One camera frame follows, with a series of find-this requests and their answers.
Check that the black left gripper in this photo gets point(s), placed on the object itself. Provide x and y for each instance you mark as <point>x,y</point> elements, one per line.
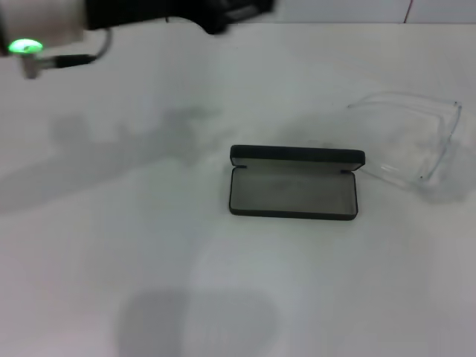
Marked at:
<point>148,13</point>

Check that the black glasses case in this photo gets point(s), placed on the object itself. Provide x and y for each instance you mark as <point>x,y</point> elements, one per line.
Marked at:
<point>294,189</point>

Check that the clear white glasses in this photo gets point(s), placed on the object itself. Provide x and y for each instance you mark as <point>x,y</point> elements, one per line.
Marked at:
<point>448,137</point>

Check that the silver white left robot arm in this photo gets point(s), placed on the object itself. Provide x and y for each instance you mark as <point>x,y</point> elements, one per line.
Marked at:
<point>44,22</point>

